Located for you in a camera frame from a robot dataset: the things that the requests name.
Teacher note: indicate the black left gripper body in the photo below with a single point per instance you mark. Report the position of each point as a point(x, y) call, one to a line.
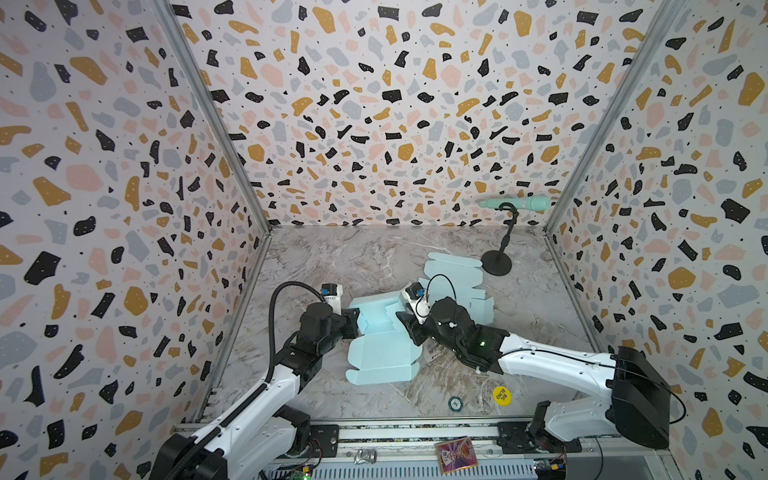
point(346, 328)

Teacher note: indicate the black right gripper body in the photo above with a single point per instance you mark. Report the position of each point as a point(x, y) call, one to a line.
point(414, 322)

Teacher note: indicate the mint paper box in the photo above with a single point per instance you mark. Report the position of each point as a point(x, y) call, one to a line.
point(384, 352)
point(461, 279)

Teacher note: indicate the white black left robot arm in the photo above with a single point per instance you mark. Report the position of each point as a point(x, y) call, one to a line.
point(260, 426)

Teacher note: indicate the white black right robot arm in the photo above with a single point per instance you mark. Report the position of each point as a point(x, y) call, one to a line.
point(622, 392)

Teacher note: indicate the flat mint paper box blank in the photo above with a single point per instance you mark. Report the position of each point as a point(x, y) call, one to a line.
point(461, 279)

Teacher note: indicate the black microphone stand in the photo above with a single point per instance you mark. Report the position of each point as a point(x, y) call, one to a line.
point(497, 262)

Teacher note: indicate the yellow round sticker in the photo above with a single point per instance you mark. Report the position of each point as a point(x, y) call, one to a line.
point(502, 396)

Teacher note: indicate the purple snack packet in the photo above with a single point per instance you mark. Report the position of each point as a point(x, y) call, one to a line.
point(456, 455)

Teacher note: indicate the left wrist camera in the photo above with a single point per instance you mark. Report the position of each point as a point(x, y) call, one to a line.
point(332, 294)

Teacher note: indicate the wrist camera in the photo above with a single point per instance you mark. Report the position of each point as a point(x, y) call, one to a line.
point(415, 297)
point(332, 294)

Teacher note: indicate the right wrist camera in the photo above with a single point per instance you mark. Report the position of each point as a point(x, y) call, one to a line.
point(415, 297)

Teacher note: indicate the aluminium left corner post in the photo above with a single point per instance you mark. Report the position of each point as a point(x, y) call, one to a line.
point(173, 31)

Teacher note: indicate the aluminium corner post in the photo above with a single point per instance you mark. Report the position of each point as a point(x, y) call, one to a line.
point(173, 31)
point(661, 24)

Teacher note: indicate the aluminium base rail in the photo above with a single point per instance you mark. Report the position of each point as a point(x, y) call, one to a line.
point(406, 449)

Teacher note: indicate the aluminium right corner post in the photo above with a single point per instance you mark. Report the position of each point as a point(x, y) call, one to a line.
point(661, 24)

